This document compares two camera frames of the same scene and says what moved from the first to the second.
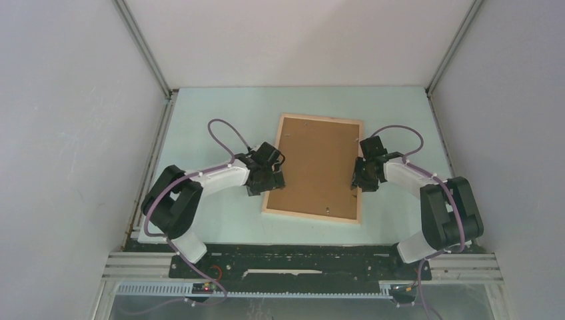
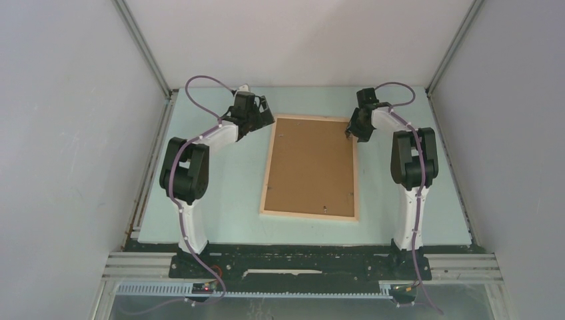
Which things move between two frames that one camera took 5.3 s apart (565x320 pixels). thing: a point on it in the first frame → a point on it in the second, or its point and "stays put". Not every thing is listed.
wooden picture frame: (320, 156) stays put
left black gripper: (276, 181) → (264, 118)
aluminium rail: (478, 267) stays put
